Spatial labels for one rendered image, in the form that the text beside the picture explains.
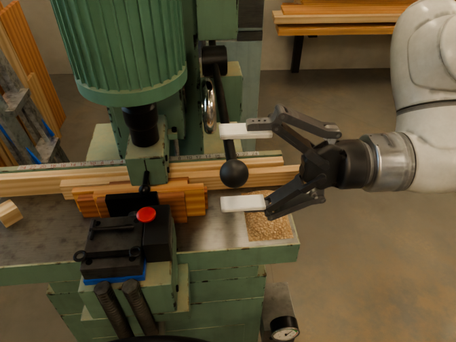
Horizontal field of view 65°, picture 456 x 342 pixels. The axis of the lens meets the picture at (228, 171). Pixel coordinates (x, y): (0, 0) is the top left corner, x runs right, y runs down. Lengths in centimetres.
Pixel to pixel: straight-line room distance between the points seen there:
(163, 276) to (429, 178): 42
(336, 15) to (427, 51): 204
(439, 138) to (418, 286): 134
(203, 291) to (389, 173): 45
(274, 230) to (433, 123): 32
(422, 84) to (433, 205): 167
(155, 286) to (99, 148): 60
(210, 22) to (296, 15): 182
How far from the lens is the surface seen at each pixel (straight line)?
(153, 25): 52
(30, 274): 77
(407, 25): 63
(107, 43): 51
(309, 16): 255
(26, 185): 85
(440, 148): 59
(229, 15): 77
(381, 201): 214
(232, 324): 95
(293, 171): 77
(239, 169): 42
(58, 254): 74
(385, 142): 57
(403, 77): 62
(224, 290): 80
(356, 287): 176
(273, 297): 95
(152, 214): 58
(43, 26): 327
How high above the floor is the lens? 146
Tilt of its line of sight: 43 degrees down
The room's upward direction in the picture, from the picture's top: straight up
